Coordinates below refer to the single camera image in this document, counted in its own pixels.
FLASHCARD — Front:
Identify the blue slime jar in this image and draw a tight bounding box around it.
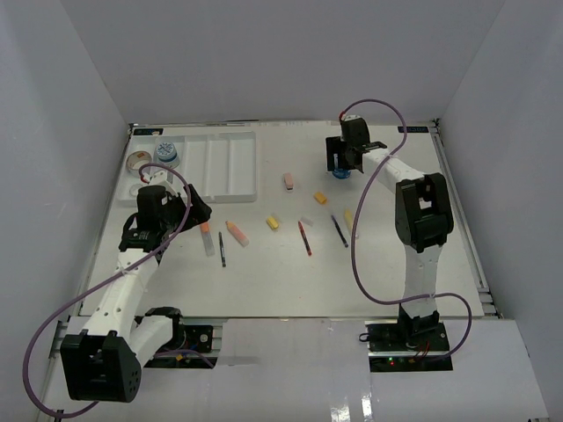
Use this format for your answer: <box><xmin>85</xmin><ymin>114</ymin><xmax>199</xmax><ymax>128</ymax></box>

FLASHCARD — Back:
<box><xmin>155</xmin><ymin>141</ymin><xmax>180</xmax><ymax>169</ymax></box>
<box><xmin>332</xmin><ymin>169</ymin><xmax>351</xmax><ymax>179</ymax></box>

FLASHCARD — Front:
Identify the black pen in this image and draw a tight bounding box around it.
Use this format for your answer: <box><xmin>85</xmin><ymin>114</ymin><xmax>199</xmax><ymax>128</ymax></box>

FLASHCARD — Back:
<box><xmin>218</xmin><ymin>231</ymin><xmax>227</xmax><ymax>268</ymax></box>

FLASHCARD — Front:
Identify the purple gel pen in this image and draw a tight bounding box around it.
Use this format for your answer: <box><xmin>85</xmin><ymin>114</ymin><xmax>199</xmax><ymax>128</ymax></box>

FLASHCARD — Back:
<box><xmin>330</xmin><ymin>214</ymin><xmax>349</xmax><ymax>248</ymax></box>

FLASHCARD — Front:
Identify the large clear tape roll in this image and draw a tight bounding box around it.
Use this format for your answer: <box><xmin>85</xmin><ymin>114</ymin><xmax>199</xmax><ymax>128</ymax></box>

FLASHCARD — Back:
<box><xmin>125</xmin><ymin>150</ymin><xmax>152</xmax><ymax>178</ymax></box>

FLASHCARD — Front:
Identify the red gel pen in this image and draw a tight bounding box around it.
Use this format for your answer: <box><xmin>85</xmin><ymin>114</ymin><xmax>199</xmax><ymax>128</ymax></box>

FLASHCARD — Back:
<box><xmin>298</xmin><ymin>220</ymin><xmax>312</xmax><ymax>257</ymax></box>

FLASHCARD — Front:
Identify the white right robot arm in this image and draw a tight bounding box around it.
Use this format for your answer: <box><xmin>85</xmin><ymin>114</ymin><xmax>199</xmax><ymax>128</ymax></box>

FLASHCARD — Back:
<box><xmin>325</xmin><ymin>115</ymin><xmax>454</xmax><ymax>351</ymax></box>

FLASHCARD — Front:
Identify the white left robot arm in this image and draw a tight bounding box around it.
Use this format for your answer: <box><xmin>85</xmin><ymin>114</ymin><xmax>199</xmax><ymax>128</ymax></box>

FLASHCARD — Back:
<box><xmin>60</xmin><ymin>186</ymin><xmax>211</xmax><ymax>403</ymax></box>

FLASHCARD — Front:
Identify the orange capped glue stick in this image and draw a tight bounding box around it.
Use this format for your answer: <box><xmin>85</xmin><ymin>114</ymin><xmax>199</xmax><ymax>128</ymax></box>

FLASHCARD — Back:
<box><xmin>200</xmin><ymin>222</ymin><xmax>215</xmax><ymax>257</ymax></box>

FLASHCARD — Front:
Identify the pink orange highlighter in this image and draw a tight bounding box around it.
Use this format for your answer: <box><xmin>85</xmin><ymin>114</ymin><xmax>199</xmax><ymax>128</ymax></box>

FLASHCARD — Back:
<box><xmin>225</xmin><ymin>221</ymin><xmax>249</xmax><ymax>247</ymax></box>

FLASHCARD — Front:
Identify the yellow cap near tape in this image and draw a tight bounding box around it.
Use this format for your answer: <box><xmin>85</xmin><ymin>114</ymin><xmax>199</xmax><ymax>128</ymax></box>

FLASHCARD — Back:
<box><xmin>313</xmin><ymin>191</ymin><xmax>327</xmax><ymax>205</ymax></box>

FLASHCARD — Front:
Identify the white compartment tray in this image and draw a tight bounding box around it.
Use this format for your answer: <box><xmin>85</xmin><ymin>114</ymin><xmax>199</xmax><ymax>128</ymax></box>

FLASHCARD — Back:
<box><xmin>114</xmin><ymin>127</ymin><xmax>258</xmax><ymax>207</ymax></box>

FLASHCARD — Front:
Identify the yellow highlighter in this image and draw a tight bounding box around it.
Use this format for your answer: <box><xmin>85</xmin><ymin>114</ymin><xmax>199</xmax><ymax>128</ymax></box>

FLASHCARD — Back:
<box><xmin>344</xmin><ymin>207</ymin><xmax>355</xmax><ymax>236</ymax></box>

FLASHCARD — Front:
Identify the yellow eraser block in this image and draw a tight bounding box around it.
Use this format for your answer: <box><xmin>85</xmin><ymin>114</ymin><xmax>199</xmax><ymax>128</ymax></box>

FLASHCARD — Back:
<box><xmin>266</xmin><ymin>215</ymin><xmax>280</xmax><ymax>230</ymax></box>

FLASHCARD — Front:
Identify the clear pen cap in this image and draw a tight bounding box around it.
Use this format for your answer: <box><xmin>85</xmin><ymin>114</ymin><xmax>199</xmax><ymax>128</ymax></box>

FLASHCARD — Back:
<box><xmin>300</xmin><ymin>216</ymin><xmax>314</xmax><ymax>227</ymax></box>

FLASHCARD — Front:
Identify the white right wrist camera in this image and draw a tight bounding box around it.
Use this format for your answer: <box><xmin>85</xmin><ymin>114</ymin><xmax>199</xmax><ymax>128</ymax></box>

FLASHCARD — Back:
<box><xmin>340</xmin><ymin>114</ymin><xmax>363</xmax><ymax>124</ymax></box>

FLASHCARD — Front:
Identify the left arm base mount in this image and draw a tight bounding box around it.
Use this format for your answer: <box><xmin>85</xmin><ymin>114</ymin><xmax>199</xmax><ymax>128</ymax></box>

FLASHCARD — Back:
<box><xmin>157</xmin><ymin>324</ymin><xmax>214</xmax><ymax>353</ymax></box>

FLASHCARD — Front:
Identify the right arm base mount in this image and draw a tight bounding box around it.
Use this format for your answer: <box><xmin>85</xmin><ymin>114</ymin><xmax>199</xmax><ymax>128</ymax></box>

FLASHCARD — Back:
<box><xmin>358</xmin><ymin>323</ymin><xmax>450</xmax><ymax>364</ymax></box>

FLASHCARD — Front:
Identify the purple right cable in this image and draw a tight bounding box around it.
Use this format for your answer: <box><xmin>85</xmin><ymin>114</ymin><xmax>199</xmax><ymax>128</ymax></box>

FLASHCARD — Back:
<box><xmin>338</xmin><ymin>98</ymin><xmax>474</xmax><ymax>361</ymax></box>

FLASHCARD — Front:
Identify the purple cable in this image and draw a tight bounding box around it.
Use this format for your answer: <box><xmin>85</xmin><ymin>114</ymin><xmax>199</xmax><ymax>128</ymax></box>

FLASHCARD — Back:
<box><xmin>22</xmin><ymin>164</ymin><xmax>216</xmax><ymax>418</ymax></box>
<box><xmin>338</xmin><ymin>98</ymin><xmax>474</xmax><ymax>361</ymax></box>

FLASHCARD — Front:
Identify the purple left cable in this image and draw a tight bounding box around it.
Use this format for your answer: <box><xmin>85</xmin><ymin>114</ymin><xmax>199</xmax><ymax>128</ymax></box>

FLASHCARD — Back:
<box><xmin>22</xmin><ymin>164</ymin><xmax>216</xmax><ymax>418</ymax></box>

